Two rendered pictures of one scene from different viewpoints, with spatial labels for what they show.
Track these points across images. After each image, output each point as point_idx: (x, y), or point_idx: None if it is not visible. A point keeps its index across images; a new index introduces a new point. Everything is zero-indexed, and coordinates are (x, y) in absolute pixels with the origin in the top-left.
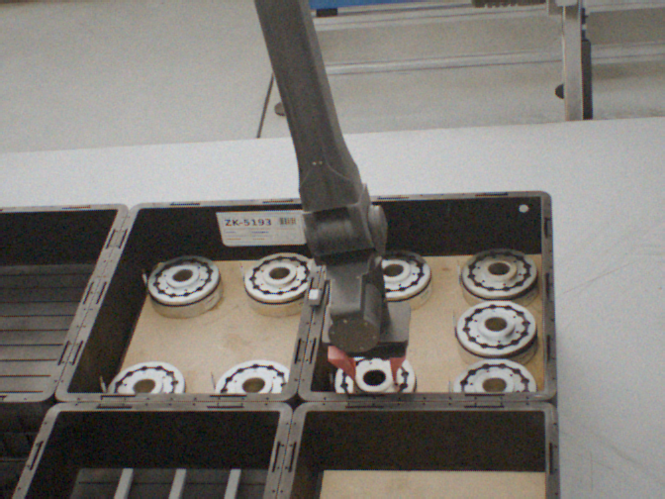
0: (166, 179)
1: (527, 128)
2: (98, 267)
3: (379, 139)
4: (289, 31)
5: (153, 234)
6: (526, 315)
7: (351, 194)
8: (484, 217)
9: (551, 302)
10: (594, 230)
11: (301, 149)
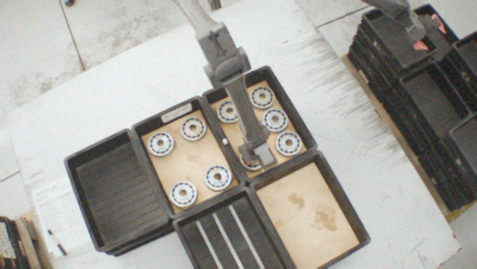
0: (98, 86)
1: (210, 14)
2: (140, 160)
3: (162, 37)
4: (245, 101)
5: (139, 131)
6: (281, 111)
7: (263, 131)
8: (249, 79)
9: (296, 111)
10: (257, 51)
11: (248, 128)
